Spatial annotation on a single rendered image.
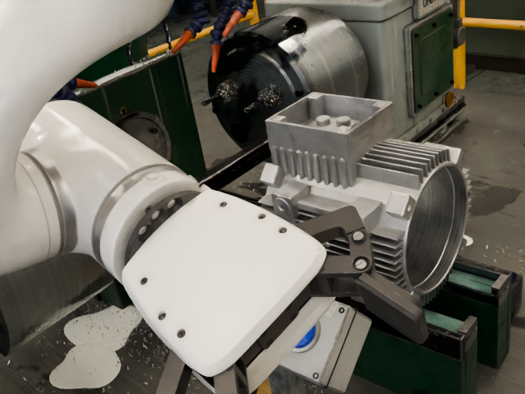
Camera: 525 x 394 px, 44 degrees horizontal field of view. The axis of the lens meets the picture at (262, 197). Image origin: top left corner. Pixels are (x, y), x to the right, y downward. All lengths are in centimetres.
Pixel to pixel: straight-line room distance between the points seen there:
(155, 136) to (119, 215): 74
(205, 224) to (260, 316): 7
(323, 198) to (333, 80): 42
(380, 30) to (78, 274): 72
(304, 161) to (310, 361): 29
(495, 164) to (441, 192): 56
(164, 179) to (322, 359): 22
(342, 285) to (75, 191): 18
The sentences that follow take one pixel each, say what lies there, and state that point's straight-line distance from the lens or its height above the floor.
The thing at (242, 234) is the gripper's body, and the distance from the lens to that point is 38.
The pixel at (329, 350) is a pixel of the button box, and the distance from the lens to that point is 56.
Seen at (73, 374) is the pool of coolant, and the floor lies 80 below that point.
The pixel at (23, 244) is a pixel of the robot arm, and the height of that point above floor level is 124.
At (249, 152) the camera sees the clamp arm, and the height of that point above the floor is 103.
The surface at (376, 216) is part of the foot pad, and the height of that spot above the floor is 106.
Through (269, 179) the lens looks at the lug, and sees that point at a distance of 79.
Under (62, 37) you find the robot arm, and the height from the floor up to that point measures 136.
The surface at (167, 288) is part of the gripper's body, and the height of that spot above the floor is 122.
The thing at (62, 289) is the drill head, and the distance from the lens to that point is 83.
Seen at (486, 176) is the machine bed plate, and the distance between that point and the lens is 136.
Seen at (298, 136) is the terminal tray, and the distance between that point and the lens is 77.
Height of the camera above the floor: 143
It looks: 28 degrees down
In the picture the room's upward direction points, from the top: 10 degrees counter-clockwise
